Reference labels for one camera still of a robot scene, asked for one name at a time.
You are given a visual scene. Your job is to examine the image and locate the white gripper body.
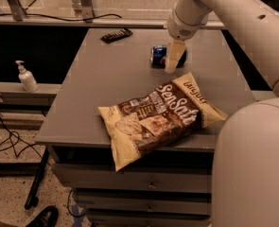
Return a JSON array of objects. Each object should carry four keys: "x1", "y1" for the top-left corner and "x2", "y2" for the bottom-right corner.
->
[{"x1": 167, "y1": 0, "x2": 212, "y2": 41}]

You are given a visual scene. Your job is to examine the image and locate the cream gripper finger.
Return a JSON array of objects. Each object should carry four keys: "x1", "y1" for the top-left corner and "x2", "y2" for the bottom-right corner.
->
[{"x1": 165, "y1": 40, "x2": 186, "y2": 74}]

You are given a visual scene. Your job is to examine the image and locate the blue pepsi can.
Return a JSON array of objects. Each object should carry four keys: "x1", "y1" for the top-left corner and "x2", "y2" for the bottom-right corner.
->
[{"x1": 150, "y1": 44, "x2": 187, "y2": 69}]

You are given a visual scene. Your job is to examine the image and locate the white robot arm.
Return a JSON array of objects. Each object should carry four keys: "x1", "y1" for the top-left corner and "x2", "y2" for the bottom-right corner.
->
[{"x1": 168, "y1": 0, "x2": 279, "y2": 227}]

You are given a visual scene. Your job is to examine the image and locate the dark candy bar wrapper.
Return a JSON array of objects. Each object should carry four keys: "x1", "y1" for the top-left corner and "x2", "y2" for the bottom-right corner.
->
[{"x1": 100, "y1": 28, "x2": 132, "y2": 44}]

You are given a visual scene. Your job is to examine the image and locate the brown yellow chip bag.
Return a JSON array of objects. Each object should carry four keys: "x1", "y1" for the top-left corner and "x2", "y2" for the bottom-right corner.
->
[{"x1": 98, "y1": 73, "x2": 227, "y2": 170}]

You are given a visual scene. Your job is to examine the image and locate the grey drawer cabinet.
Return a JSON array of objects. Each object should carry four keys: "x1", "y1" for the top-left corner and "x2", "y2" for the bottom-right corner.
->
[{"x1": 37, "y1": 28, "x2": 253, "y2": 227}]

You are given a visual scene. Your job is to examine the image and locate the white pump lotion bottle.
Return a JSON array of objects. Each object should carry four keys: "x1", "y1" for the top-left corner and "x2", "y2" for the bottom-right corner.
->
[{"x1": 16, "y1": 61, "x2": 39, "y2": 92}]

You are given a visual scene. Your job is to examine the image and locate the black stand leg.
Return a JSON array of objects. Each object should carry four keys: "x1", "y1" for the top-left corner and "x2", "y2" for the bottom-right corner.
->
[{"x1": 25, "y1": 149, "x2": 49, "y2": 210}]

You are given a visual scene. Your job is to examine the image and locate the black shoe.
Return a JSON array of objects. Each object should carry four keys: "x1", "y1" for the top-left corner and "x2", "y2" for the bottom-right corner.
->
[{"x1": 26, "y1": 205, "x2": 59, "y2": 227}]

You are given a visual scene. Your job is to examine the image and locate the metal frame rail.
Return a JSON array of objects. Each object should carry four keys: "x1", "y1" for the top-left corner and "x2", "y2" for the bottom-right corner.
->
[{"x1": 0, "y1": 16, "x2": 225, "y2": 30}]

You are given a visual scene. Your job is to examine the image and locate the black cable on rail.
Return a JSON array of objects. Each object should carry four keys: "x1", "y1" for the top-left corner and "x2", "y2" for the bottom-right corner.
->
[{"x1": 0, "y1": 12, "x2": 122, "y2": 23}]

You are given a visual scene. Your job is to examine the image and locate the black floor cables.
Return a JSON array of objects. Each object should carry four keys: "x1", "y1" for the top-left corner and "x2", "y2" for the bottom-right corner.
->
[{"x1": 0, "y1": 93, "x2": 45, "y2": 163}]

